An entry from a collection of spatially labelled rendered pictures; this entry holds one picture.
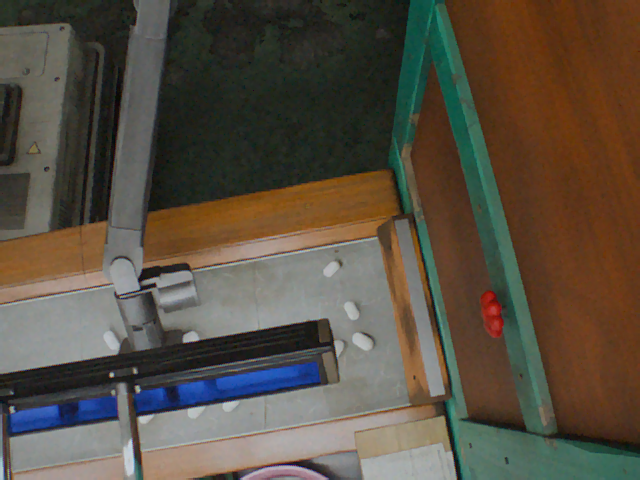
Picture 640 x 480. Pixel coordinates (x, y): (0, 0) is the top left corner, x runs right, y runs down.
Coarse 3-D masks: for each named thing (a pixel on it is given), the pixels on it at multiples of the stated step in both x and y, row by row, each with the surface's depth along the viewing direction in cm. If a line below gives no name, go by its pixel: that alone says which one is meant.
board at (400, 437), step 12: (420, 420) 95; (432, 420) 95; (444, 420) 95; (360, 432) 95; (372, 432) 95; (384, 432) 95; (396, 432) 95; (408, 432) 95; (420, 432) 95; (432, 432) 95; (444, 432) 95; (360, 444) 95; (372, 444) 95; (384, 444) 94; (396, 444) 94; (408, 444) 94; (420, 444) 94; (432, 444) 94; (444, 444) 94; (360, 456) 94; (372, 456) 94
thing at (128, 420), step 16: (128, 368) 66; (128, 384) 65; (128, 400) 64; (0, 416) 64; (128, 416) 64; (0, 432) 64; (128, 432) 63; (0, 448) 63; (128, 448) 63; (0, 464) 63; (128, 464) 62
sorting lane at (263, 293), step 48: (96, 288) 107; (240, 288) 106; (288, 288) 105; (336, 288) 105; (384, 288) 105; (0, 336) 105; (48, 336) 105; (96, 336) 105; (336, 336) 103; (384, 336) 103; (336, 384) 101; (384, 384) 101; (48, 432) 101; (96, 432) 100; (144, 432) 100; (192, 432) 100; (240, 432) 99
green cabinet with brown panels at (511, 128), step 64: (448, 0) 57; (512, 0) 41; (576, 0) 32; (448, 64) 57; (512, 64) 44; (576, 64) 34; (448, 128) 67; (512, 128) 46; (576, 128) 35; (448, 192) 74; (512, 192) 49; (576, 192) 37; (448, 256) 81; (512, 256) 52; (576, 256) 39; (448, 320) 89; (512, 320) 52; (576, 320) 40; (512, 384) 59; (576, 384) 42; (512, 448) 58; (576, 448) 41
